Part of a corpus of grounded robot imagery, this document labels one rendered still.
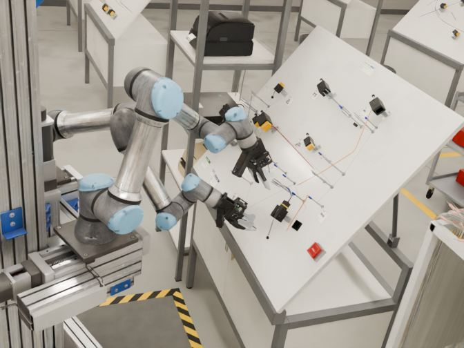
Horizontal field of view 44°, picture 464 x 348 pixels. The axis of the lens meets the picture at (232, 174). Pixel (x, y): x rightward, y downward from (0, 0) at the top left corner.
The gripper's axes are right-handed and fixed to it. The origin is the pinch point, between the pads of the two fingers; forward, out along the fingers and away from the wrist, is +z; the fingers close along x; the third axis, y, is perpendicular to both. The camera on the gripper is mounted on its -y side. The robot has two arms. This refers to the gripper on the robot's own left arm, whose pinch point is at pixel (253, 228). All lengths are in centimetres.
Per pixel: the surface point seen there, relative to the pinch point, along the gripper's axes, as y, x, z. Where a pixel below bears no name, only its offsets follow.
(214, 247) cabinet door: -63, 31, 12
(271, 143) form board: -5, 58, 0
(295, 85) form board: 11, 88, -4
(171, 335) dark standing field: -117, 4, 26
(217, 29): -1, 104, -50
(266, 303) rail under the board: -8.5, -22.4, 19.4
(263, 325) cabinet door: -25.7, -20.6, 30.2
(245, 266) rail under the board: -20.5, -2.8, 11.6
